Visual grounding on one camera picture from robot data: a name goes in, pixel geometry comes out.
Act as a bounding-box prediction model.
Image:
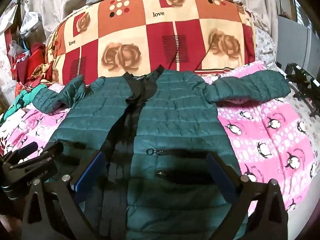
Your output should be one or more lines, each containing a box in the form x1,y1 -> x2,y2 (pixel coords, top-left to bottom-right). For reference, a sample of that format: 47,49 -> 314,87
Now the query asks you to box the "green cloth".
2,84 -> 50,123

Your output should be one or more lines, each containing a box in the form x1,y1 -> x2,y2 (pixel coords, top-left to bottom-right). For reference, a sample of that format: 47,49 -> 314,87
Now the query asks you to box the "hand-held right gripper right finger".
205,152 -> 288,240

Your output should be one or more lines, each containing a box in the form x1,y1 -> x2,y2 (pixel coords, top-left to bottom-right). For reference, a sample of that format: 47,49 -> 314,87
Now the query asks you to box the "white plastic bag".
19,11 -> 42,43

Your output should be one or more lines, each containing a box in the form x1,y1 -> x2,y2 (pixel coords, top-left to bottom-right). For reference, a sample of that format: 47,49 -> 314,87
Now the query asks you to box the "brown patterned cloth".
31,64 -> 60,83

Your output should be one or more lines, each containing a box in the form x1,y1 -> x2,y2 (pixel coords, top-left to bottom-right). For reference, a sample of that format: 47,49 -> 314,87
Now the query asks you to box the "rose-patterned checked quilt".
46,0 -> 257,85

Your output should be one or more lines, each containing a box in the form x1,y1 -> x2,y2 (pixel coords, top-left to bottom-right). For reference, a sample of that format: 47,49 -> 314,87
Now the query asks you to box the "grey panel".
277,15 -> 320,80

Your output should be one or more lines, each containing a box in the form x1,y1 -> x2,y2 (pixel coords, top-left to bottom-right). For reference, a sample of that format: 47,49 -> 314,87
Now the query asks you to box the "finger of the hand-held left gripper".
11,141 -> 64,170
4,142 -> 39,161

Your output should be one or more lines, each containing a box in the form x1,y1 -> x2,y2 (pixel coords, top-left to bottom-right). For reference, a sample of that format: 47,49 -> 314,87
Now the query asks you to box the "teal puffer jacket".
35,65 -> 292,240

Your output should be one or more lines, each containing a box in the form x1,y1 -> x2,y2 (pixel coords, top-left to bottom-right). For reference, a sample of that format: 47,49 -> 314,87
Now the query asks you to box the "red clothes pile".
14,42 -> 50,85

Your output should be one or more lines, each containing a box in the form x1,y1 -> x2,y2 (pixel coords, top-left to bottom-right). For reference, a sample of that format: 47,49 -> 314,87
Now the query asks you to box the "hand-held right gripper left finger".
21,151 -> 108,240

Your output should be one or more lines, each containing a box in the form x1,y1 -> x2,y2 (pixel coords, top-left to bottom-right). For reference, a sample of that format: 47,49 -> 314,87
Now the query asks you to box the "black tripod stand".
284,62 -> 320,118

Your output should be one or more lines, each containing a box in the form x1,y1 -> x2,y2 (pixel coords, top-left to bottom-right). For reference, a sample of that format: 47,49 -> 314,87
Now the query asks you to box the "pink penguin blanket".
0,62 -> 318,217

